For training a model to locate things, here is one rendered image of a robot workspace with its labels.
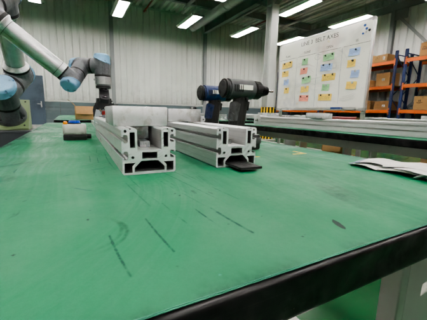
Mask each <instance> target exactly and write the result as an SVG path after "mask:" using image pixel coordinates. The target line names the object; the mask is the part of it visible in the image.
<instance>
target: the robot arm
mask: <svg viewBox="0 0 427 320"><path fill-rule="evenodd" d="M21 2H22V0H0V47H1V51H2V54H3V58H4V62H3V63H2V68H3V74H2V75H0V125H1V126H18V125H20V124H22V123H24V122H25V121H26V120H27V112H26V110H25V109H24V108H23V106H22V105H21V103H20V96H21V95H22V93H23V92H24V91H25V90H26V89H27V88H28V87H29V86H30V85H31V84H32V83H33V81H34V79H35V76H36V75H35V72H34V69H33V68H31V66H30V65H29V64H28V63H27V62H26V61H25V59H24V53H25V54H26V55H27V56H29V57H30V58H32V59H33V60H34V61H35V62H37V63H38V64H39V65H40V66H42V67H43V68H45V69H46V70H47V71H48V72H50V73H51V74H53V75H54V76H55V77H57V78H58V79H59V80H60V85H61V87H62V88H63V89H64V90H65V91H68V92H75V91H76V90H77V89H78V88H79V87H80V86H81V83H82V82H83V80H84V79H85V77H86V76H87V74H95V79H93V80H94V81H95V84H96V88H98V89H99V98H96V102H95V105H94V106H93V120H94V124H95V122H96V123H97V121H96V120H95V117H99V116H100V115H101V112H100V111H99V109H101V110H102V109H105V106H113V105H114V103H112V100H111V98H110V96H109V90H108V89H111V87H110V86H111V64H110V57H109V55H108V54H105V53H94V55H93V58H80V57H76V58H71V59H70V60H69V66H68V65H66V64H65V63H64V62H63V61H61V59H59V58H58V57H56V56H55V55H54V54H53V53H52V52H51V51H49V50H48V49H47V48H45V47H44V46H43V45H42V44H41V43H39V42H38V41H37V40H35V39H34V38H33V37H32V36H31V35H30V34H28V33H27V32H26V31H24V30H23V29H22V28H21V27H20V26H18V24H17V19H18V18H19V17H20V12H19V9H18V5H19V4H20V3H21Z"/></svg>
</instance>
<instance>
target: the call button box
mask: <svg viewBox="0 0 427 320"><path fill-rule="evenodd" d="M62 130H63V139H64V140H87V138H92V134H86V124H85V123H67V124H63V125H62Z"/></svg>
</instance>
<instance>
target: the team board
mask: <svg viewBox="0 0 427 320"><path fill-rule="evenodd" d="M377 19H378V17H377V16H373V17H368V18H366V19H364V20H360V21H357V22H353V23H350V24H347V25H343V26H341V27H337V28H334V29H331V30H327V31H325V32H321V33H318V34H315V35H312V36H308V37H304V38H302V39H298V40H295V41H292V42H289V43H285V44H281V45H280V59H279V70H278V90H277V101H276V110H278V111H279V117H282V111H283V110H358V111H360V120H365V113H366V110H367V101H368V95H369V86H370V75H371V70H372V59H373V54H374V44H375V38H376V28H377Z"/></svg>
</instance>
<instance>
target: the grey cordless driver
mask: <svg viewBox="0 0 427 320"><path fill-rule="evenodd" d="M273 92H274V91H272V90H269V88H268V87H267V86H264V85H263V84H262V83H261V82H259V81H252V80H245V79H231V78H227V79H226V78H224V79H222V80H221V81H220V83H219V95H220V96H221V97H222V98H232V99H233V101H232V102H230V105H229V112H228V117H227V120H228V121H229V122H228V125H235V126H245V118H246V113H247V111H248V109H249V105H250V102H249V101H248V100H251V99H254V100H258V99H260V98H261V97H263V96H266V95H268V93H273ZM252 137H254V138H256V147H252V150H257V149H259V148H260V143H261V136H260V135H259V134H256V135H255V134H252Z"/></svg>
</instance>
